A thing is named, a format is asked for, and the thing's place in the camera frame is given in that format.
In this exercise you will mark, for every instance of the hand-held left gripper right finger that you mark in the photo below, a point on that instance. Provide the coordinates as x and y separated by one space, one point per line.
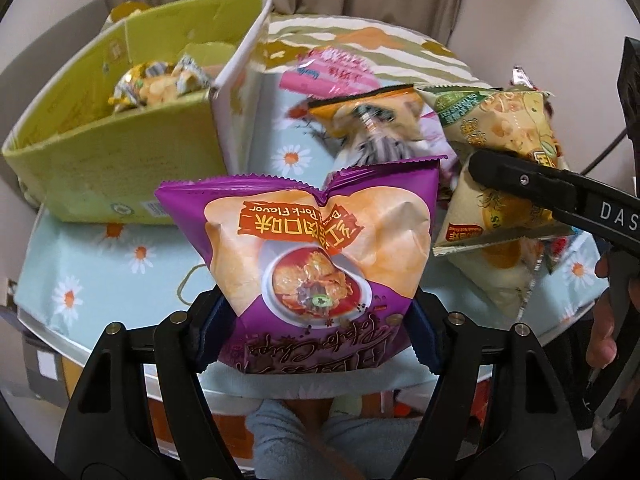
423 331

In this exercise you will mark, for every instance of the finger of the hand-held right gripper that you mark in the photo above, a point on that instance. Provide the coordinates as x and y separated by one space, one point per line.
520 180

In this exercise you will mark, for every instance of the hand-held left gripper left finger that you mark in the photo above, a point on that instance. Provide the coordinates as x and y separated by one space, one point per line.
215 321

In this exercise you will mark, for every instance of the yellow green chip bag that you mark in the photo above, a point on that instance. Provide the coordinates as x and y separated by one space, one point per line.
505 120
480 215

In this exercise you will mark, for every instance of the purple potato chip bag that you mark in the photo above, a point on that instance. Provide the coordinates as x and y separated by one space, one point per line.
320 240

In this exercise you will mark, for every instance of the green cardboard box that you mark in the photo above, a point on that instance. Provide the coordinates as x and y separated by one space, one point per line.
125 170

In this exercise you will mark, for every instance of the pink striped marshmallow bag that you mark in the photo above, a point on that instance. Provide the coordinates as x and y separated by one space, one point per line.
325 76

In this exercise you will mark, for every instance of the person's right hand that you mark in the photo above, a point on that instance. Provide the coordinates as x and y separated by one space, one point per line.
600 332

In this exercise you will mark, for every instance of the pale yellow chip bag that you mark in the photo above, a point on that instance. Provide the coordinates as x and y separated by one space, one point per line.
500 275

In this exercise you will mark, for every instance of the person's light blue pants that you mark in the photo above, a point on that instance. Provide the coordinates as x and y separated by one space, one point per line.
280 435

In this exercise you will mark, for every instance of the orange black snack bag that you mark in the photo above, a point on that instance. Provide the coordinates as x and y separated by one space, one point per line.
360 107

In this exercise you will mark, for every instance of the green striped flower blanket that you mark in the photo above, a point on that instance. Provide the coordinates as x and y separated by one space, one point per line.
380 42

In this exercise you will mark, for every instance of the small yellow white snack packet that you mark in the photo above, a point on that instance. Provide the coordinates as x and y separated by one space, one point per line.
192 72

